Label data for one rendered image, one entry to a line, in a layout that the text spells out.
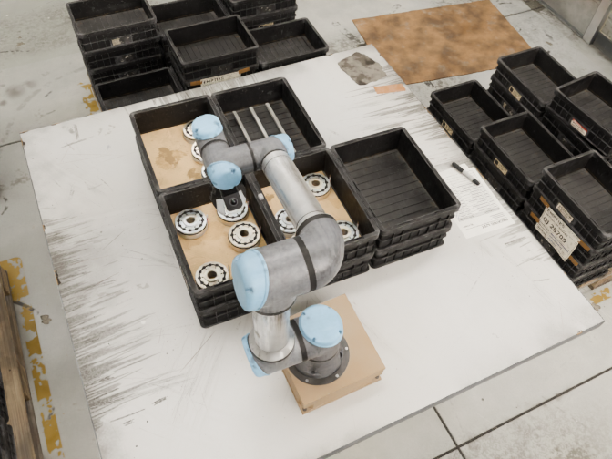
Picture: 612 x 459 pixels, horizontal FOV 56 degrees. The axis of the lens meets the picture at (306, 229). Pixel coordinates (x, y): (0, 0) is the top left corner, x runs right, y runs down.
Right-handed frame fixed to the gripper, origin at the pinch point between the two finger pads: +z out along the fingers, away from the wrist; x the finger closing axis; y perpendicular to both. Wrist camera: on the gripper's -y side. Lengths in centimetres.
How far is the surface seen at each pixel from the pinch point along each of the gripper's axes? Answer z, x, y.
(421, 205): 26, -62, -8
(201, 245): 15.5, 12.6, 3.1
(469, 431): 109, -59, -68
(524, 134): 84, -155, 40
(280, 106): 22, -36, 55
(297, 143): 22, -34, 34
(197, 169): 16.6, 4.3, 34.7
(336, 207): 21.9, -34.2, 1.5
